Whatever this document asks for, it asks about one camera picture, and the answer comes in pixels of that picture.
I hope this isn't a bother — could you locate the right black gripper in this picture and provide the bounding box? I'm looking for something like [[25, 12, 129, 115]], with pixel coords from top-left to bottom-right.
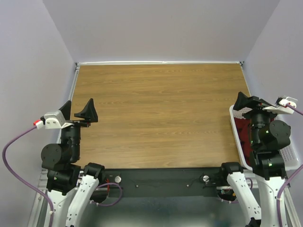
[[233, 90, 284, 146]]

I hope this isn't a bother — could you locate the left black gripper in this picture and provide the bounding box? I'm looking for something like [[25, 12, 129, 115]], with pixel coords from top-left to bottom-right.
[[59, 97, 98, 160]]

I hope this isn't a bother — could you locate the dark red t shirt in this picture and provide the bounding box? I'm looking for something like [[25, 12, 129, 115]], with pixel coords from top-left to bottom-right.
[[234, 118, 252, 166]]

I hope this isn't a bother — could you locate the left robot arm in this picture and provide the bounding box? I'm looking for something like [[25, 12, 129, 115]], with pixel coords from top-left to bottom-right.
[[41, 99, 106, 227]]

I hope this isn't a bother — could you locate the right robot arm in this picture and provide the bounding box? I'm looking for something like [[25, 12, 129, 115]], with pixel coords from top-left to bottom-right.
[[218, 92, 296, 227]]

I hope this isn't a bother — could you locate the white plastic basket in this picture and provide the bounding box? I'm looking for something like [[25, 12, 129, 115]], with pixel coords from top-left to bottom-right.
[[229, 105, 301, 171]]

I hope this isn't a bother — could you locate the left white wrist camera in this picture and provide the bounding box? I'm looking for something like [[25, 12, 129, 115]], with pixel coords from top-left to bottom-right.
[[33, 110, 67, 130]]

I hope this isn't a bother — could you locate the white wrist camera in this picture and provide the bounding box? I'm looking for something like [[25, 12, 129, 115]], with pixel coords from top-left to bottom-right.
[[262, 96, 298, 114], [33, 110, 67, 130]]

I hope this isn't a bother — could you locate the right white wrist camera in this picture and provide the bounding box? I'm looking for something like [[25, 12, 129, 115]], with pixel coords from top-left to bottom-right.
[[262, 96, 298, 114]]

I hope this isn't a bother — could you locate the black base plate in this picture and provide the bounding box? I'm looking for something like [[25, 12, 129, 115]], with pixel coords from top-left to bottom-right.
[[105, 167, 226, 201]]

